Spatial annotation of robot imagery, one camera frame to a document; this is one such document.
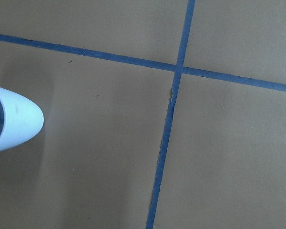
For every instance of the light blue plastic cup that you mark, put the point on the light blue plastic cup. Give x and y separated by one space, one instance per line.
20 119

